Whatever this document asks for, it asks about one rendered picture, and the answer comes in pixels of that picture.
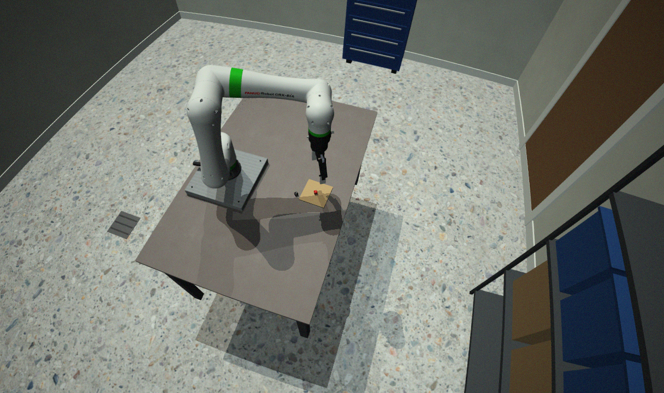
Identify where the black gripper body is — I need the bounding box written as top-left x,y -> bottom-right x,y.
311,144 -> 328,158

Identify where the tan square mat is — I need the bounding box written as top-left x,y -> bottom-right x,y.
299,179 -> 333,208

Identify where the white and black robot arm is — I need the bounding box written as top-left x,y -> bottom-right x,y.
186,65 -> 334,188

